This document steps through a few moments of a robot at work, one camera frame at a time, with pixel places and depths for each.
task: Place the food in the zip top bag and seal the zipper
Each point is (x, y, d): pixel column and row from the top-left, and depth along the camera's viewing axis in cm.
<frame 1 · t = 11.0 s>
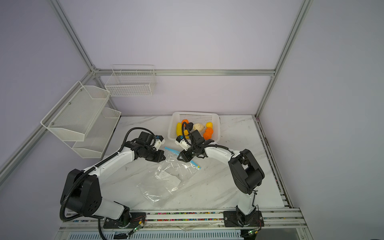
left hand: (163, 159, 85), fingers closed
right hand: (178, 156, 87), fingers open
clear zip top bag: (166, 177, 86), point 4 cm above the table
white perforated plastic basket: (194, 117, 113), point 8 cm above the table
yellow green mango: (179, 129, 109), point 5 cm above the table
orange tangerine top: (185, 120, 114), point 6 cm above the table
small yellow lemon: (209, 124, 113), point 5 cm above the table
orange tangerine bottom left: (209, 130, 108), point 6 cm above the table

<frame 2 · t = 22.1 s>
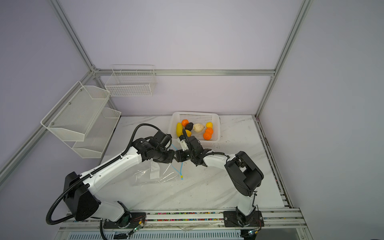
left hand: (171, 159, 78), fingers closed
right hand: (174, 154, 88), fingers open
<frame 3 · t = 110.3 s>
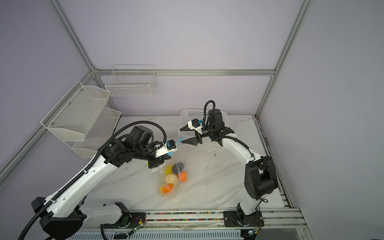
left hand: (166, 156, 67), fingers closed
right hand: (181, 134, 73), fingers open
yellow green mango: (169, 169, 81), point 12 cm above the table
orange tangerine top: (182, 176, 81), point 10 cm above the table
dark avocado: (177, 167, 85), point 9 cm above the table
white garlic bulb: (171, 178, 80), point 10 cm above the table
orange tangerine bottom right: (168, 188, 73), point 13 cm above the table
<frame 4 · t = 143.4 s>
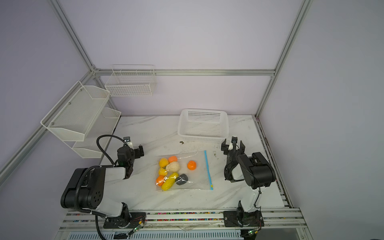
left hand: (132, 147, 94), fingers open
right hand: (232, 139, 93), fingers open
clear zip top bag: (187, 171, 92), on the table
yellow green mango: (169, 182, 84), point 5 cm above the table
orange tangerine top: (191, 165, 91), point 5 cm above the table
dark avocado: (181, 179, 82), point 7 cm above the table
white garlic bulb: (173, 167, 88), point 6 cm above the table
orange tangerine bottom right: (160, 178, 84), point 6 cm above the table
